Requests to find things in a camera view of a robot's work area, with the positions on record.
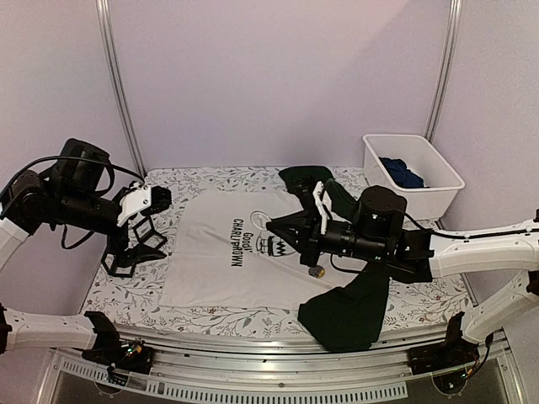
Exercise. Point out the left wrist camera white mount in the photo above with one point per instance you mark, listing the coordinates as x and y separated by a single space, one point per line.
143 199

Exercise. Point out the right aluminium frame post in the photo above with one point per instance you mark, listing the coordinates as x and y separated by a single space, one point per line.
447 58

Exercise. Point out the white green raglan t-shirt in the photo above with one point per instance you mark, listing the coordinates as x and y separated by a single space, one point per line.
221 254

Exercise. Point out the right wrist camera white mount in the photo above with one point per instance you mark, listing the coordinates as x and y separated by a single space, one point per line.
312 196

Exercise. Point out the black display box near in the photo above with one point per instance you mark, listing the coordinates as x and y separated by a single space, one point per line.
119 266

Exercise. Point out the aluminium frame post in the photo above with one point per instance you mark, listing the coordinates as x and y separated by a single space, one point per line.
118 88
447 58

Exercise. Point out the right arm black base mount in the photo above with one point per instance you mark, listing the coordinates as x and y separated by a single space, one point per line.
453 351

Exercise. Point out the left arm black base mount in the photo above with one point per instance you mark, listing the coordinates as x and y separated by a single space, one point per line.
134 356

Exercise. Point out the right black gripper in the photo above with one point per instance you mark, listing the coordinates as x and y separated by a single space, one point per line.
308 235

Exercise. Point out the black display box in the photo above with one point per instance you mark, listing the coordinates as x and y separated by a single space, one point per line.
119 266
147 235

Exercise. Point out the aluminium front rail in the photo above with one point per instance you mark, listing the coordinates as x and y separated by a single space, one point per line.
191 368

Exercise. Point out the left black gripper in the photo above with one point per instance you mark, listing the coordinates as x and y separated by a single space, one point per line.
141 252

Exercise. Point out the white plastic bin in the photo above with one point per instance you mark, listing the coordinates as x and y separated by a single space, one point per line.
411 167

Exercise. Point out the dark blue cloth in bin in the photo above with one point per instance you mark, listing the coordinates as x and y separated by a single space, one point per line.
401 175

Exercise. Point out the black display box far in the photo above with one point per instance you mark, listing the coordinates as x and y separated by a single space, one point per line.
147 235

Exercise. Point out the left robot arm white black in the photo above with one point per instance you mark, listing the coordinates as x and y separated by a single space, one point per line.
67 194

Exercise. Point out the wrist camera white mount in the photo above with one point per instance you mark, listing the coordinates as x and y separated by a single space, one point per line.
312 196
143 199

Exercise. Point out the left aluminium frame post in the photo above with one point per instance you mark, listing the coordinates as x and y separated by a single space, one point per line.
118 88

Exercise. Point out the floral patterned table mat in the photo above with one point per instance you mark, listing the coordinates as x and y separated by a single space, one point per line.
135 302

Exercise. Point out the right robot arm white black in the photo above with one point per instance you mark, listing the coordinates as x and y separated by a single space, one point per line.
375 235

